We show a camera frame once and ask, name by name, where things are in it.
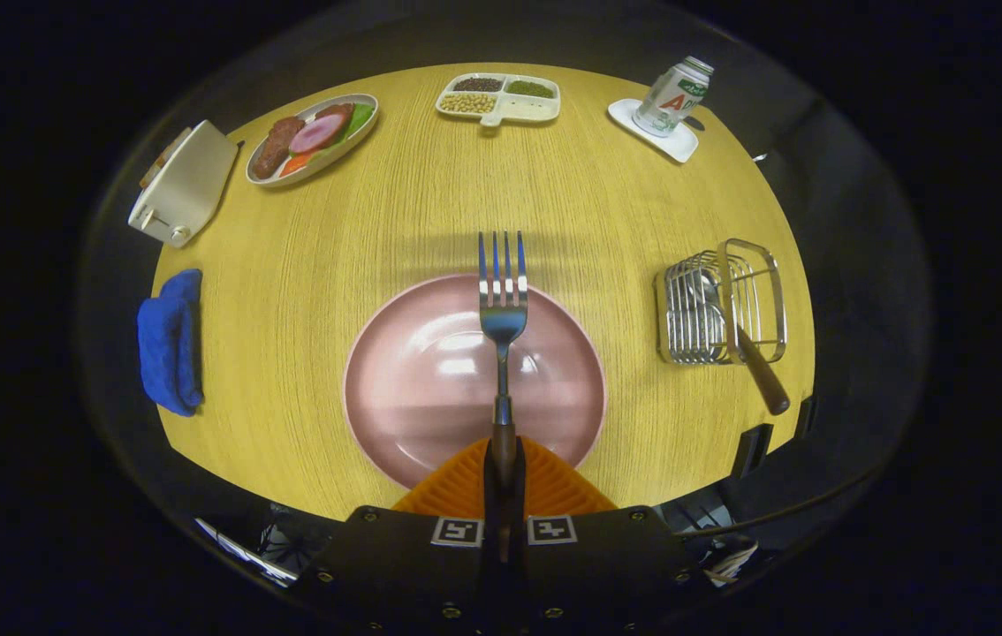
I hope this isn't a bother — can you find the white square coaster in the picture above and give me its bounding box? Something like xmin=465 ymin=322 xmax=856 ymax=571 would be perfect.
xmin=607 ymin=97 xmax=700 ymax=164

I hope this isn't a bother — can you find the grey food plate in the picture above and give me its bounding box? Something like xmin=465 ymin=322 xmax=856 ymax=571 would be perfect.
xmin=245 ymin=94 xmax=380 ymax=188

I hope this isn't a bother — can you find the long brown meat piece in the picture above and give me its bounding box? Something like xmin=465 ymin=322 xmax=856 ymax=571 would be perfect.
xmin=252 ymin=117 xmax=306 ymax=180

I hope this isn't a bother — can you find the wooden handled spoon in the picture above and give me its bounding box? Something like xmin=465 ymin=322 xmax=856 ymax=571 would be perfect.
xmin=697 ymin=269 xmax=792 ymax=416

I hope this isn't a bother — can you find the pink ham slice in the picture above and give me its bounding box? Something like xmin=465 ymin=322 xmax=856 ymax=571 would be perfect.
xmin=288 ymin=112 xmax=348 ymax=156

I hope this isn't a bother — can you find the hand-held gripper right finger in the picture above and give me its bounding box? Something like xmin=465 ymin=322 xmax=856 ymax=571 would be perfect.
xmin=514 ymin=435 xmax=705 ymax=636

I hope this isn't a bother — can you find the green vegetable leaf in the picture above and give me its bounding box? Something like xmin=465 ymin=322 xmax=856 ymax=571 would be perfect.
xmin=342 ymin=102 xmax=376 ymax=142

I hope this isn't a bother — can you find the white cord bundle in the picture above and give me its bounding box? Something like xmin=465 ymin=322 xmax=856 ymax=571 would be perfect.
xmin=702 ymin=541 xmax=760 ymax=586

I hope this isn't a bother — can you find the white drink bottle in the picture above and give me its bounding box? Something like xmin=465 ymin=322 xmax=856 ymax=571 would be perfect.
xmin=632 ymin=56 xmax=716 ymax=138

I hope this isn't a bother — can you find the blue cloth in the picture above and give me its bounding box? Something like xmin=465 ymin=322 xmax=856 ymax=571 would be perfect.
xmin=136 ymin=269 xmax=205 ymax=418

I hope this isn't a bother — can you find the wooden handled fork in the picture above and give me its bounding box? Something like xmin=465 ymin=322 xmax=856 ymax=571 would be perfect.
xmin=477 ymin=231 xmax=530 ymax=496

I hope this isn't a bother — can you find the metal wire basket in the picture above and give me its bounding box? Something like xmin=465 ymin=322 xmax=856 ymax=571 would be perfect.
xmin=655 ymin=238 xmax=789 ymax=366

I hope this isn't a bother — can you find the white toaster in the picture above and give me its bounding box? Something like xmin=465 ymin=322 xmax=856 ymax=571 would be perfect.
xmin=127 ymin=119 xmax=239 ymax=249

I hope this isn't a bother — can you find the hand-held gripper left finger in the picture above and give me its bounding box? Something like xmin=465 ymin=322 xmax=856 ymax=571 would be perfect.
xmin=298 ymin=437 xmax=502 ymax=636

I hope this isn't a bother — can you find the pink plate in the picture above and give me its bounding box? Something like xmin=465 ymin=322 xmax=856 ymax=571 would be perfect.
xmin=343 ymin=273 xmax=608 ymax=491

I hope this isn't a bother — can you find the white divided dish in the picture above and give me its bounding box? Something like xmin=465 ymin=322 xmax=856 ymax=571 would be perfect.
xmin=435 ymin=72 xmax=562 ymax=128

